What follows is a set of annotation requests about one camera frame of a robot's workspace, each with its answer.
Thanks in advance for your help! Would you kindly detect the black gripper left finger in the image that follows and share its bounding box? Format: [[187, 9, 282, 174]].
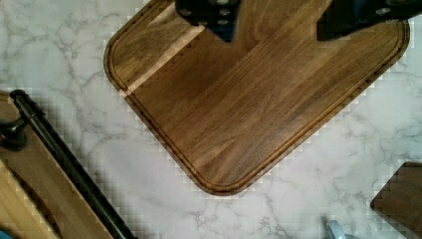
[[175, 0, 241, 43]]

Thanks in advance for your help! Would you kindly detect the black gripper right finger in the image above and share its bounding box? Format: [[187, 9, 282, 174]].
[[316, 0, 422, 41]]

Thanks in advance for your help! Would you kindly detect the black drawer handle bar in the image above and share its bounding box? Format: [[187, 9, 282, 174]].
[[1, 90, 138, 239]]

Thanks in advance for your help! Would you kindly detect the wooden drawer box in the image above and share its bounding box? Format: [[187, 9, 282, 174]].
[[0, 91, 115, 239]]

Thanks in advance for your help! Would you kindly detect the wooden cutting board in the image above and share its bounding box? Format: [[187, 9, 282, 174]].
[[104, 0, 410, 195]]

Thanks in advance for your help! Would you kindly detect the wooden toast slice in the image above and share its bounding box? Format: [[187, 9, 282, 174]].
[[370, 162, 422, 239]]

